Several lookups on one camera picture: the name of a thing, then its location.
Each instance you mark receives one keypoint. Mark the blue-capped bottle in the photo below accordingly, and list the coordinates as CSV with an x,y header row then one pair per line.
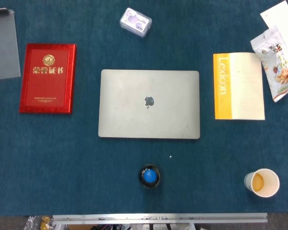
x,y
150,176

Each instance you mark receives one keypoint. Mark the clear box with purple items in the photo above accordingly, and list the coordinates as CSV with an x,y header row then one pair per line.
x,y
135,21

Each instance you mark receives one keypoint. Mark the white paper card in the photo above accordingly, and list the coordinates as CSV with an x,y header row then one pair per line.
x,y
282,16

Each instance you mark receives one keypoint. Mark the paper cup with orange drink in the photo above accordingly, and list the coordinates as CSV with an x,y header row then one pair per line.
x,y
266,183

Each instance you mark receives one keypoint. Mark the grey translucent plastic folder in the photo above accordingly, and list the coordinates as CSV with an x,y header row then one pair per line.
x,y
2,48

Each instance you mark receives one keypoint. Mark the red certificate folder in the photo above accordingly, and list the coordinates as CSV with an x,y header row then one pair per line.
x,y
48,83

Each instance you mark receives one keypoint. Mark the aluminium frame rail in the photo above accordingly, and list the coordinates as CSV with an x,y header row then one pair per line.
x,y
158,218

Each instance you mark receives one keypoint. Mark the white snack bag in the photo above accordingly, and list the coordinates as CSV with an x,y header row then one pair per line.
x,y
276,62

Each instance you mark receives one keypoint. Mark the silver Apple laptop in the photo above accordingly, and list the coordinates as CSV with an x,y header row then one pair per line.
x,y
124,105

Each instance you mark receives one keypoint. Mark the crinkled plastic wrap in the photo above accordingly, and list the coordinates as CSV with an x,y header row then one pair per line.
x,y
33,222

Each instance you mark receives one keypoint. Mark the yellow Lexicon book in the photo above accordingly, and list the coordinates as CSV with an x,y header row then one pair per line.
x,y
242,91

